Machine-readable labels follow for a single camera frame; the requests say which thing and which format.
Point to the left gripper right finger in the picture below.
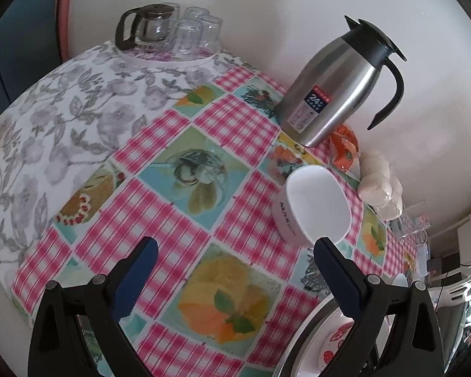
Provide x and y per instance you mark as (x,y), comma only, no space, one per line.
(395,331)

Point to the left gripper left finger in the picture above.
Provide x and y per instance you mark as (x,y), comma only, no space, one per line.
(58,347)

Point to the strawberry pattern bowl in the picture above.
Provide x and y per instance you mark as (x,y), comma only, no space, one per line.
(331,337)

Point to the large stainless steel plate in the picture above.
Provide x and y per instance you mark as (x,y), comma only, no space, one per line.
(285,364)

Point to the white square bowl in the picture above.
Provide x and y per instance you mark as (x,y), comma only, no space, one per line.
(311,205)

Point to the round pink floral plate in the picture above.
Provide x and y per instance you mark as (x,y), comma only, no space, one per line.
(306,362)

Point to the white wooden shelf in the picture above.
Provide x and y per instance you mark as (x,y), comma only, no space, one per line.
(452,296)

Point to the clear glass mug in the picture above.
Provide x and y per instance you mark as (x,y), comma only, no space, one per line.
(412,225)

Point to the bag of white buns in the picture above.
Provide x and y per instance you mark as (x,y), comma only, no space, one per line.
(379,186)

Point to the pink checkered tablecloth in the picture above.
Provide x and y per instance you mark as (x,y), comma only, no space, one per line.
(102,152)

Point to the orange snack packet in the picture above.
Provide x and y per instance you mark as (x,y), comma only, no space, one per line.
(344,147)

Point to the stainless steel thermos jug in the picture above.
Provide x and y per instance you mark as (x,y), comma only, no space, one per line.
(337,81)

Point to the white round tray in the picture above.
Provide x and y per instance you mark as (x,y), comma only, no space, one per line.
(143,58)

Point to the clear drinking glass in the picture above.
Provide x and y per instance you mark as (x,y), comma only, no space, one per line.
(186,37)
(211,28)

